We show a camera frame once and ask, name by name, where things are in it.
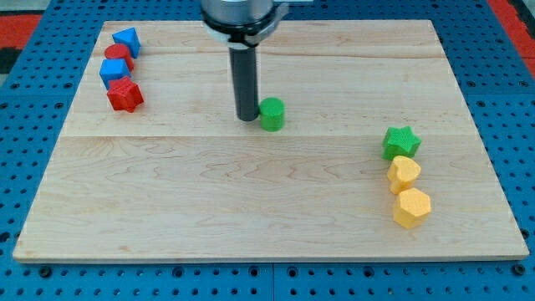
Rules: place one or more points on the blue cube block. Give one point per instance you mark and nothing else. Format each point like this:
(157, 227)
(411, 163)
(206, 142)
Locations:
(113, 69)

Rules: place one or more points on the yellow heart block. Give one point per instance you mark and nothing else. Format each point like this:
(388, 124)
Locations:
(402, 174)

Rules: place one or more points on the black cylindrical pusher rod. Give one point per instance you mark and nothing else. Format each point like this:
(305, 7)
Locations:
(244, 79)

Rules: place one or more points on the green cylinder block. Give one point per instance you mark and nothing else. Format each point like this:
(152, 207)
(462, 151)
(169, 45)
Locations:
(272, 114)

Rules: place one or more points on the red cylinder block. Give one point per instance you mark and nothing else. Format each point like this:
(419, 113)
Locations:
(120, 51)

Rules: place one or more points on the yellow hexagon block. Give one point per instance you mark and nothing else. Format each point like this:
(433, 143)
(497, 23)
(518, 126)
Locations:
(411, 208)

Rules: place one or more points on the blue triangle block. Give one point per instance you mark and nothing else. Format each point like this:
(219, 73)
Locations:
(130, 39)

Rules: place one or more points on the light wooden board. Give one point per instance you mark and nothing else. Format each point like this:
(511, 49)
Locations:
(182, 180)

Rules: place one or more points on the green star block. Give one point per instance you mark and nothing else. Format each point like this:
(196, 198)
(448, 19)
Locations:
(400, 142)

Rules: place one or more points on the red star block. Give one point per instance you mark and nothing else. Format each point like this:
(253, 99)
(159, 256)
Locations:
(124, 94)

